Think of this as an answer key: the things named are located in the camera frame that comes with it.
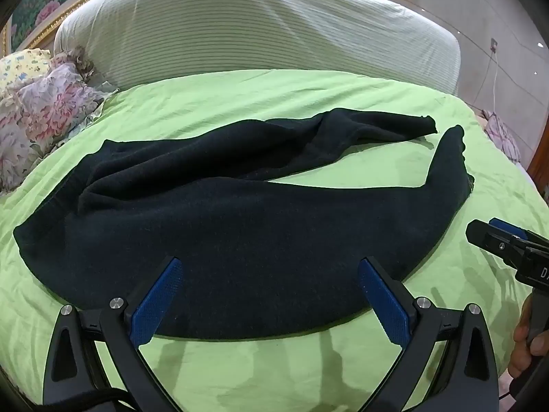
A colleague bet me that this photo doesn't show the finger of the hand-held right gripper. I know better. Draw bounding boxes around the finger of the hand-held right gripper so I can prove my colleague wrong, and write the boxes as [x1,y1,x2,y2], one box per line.
[489,218,549,250]
[467,220,533,273]

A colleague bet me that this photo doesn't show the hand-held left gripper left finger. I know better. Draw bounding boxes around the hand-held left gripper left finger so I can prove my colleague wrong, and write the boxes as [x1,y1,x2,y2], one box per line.
[43,256,185,412]

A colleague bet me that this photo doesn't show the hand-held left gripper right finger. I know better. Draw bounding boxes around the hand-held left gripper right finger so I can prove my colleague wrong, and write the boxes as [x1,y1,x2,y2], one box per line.
[358,256,500,412]

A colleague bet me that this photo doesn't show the black pants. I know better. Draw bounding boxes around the black pants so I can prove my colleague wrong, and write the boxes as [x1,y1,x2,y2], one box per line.
[13,109,475,341]

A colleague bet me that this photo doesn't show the person's right hand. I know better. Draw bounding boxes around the person's right hand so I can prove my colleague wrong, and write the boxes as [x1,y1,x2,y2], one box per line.
[508,296,549,380]

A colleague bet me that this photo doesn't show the red wooden cabinet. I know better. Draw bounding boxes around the red wooden cabinet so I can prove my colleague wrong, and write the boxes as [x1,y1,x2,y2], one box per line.
[527,135,549,209]

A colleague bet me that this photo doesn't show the pink floral cloth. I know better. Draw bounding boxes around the pink floral cloth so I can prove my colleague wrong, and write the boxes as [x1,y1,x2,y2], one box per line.
[474,108,522,164]

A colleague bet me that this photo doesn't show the green bed sheet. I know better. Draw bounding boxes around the green bed sheet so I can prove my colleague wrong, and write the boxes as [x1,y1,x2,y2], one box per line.
[0,69,549,412]

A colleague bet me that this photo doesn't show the floral pillows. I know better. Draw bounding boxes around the floral pillows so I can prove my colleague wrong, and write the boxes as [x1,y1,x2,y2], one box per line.
[0,47,120,192]

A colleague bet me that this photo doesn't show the yellow patterned pillow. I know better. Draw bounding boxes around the yellow patterned pillow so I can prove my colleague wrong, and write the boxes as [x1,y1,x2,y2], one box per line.
[0,48,54,95]

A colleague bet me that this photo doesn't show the striped covered headboard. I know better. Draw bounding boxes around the striped covered headboard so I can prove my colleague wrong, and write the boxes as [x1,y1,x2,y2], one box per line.
[54,0,462,95]

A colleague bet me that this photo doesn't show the gold framed floral painting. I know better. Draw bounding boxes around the gold framed floral painting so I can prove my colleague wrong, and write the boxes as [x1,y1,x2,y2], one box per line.
[4,0,414,52]

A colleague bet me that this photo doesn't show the white charging cable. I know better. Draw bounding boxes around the white charging cable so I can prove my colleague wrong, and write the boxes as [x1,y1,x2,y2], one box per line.
[489,51,500,114]

